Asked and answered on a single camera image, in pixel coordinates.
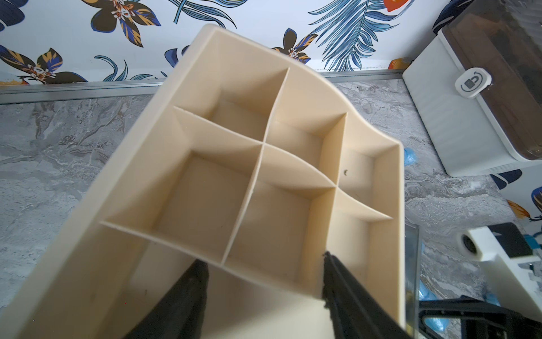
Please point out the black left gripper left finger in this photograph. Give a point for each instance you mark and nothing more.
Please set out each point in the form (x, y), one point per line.
(181, 312)

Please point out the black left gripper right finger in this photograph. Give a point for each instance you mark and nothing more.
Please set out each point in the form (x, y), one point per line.
(353, 311)

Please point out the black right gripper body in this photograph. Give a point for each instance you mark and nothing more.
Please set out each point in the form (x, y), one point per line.
(478, 319)

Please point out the clear drawer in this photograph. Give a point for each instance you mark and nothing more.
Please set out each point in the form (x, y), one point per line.
(412, 274)

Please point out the beige drawer organizer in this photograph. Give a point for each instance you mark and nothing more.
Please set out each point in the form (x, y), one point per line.
(251, 162)

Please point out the brown lidded storage box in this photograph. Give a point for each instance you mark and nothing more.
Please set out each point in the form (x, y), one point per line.
(477, 86)

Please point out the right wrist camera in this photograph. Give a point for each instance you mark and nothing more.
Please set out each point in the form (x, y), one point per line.
(501, 251)

